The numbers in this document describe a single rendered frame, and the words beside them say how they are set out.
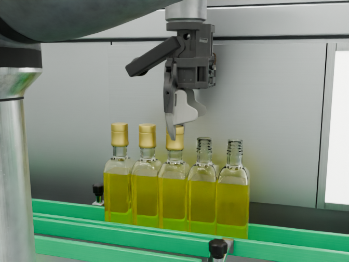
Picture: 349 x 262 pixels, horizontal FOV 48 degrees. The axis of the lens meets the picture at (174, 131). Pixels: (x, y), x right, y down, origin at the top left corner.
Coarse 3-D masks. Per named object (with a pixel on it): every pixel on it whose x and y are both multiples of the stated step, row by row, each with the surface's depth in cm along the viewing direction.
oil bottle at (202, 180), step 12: (192, 168) 74; (204, 168) 73; (216, 168) 75; (192, 180) 74; (204, 180) 73; (216, 180) 73; (192, 192) 74; (204, 192) 73; (216, 192) 74; (192, 204) 74; (204, 204) 74; (216, 204) 74; (192, 216) 75; (204, 216) 74; (216, 216) 75; (192, 228) 75; (204, 228) 75; (216, 228) 76
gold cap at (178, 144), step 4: (176, 128) 74; (180, 128) 74; (176, 132) 74; (180, 132) 75; (168, 136) 75; (176, 136) 74; (180, 136) 75; (168, 140) 75; (172, 140) 75; (176, 140) 75; (180, 140) 75; (168, 144) 75; (172, 144) 75; (176, 144) 75; (180, 144) 75; (168, 148) 75; (172, 148) 75; (176, 148) 75; (180, 148) 75
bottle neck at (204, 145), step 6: (198, 138) 74; (204, 138) 75; (210, 138) 74; (198, 144) 74; (204, 144) 73; (210, 144) 74; (198, 150) 74; (204, 150) 73; (210, 150) 74; (198, 156) 74; (204, 156) 74; (210, 156) 74; (198, 162) 74; (204, 162) 74; (210, 162) 74
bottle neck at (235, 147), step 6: (228, 144) 72; (234, 144) 72; (240, 144) 72; (228, 150) 73; (234, 150) 72; (240, 150) 72; (228, 156) 73; (234, 156) 72; (240, 156) 72; (228, 162) 73; (234, 162) 72; (240, 162) 73
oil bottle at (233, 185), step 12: (228, 168) 73; (240, 168) 72; (228, 180) 72; (240, 180) 71; (228, 192) 72; (240, 192) 71; (228, 204) 72; (240, 204) 72; (228, 216) 73; (240, 216) 72; (228, 228) 73; (240, 228) 72
